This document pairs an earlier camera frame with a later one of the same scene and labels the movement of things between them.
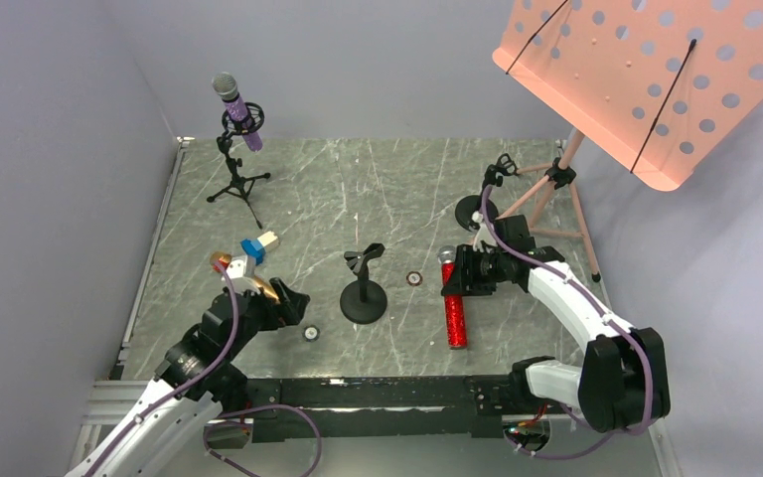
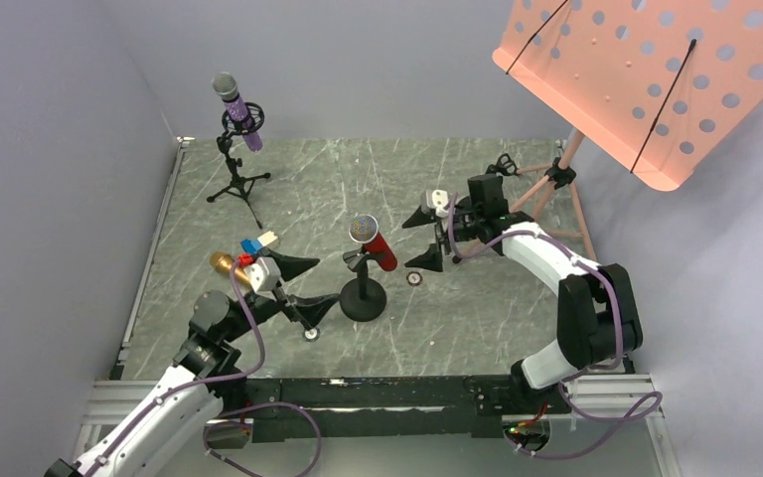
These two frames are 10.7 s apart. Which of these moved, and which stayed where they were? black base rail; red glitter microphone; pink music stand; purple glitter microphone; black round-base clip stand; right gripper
Moved: right gripper; red glitter microphone
Stayed: black round-base clip stand; purple glitter microphone; pink music stand; black base rail
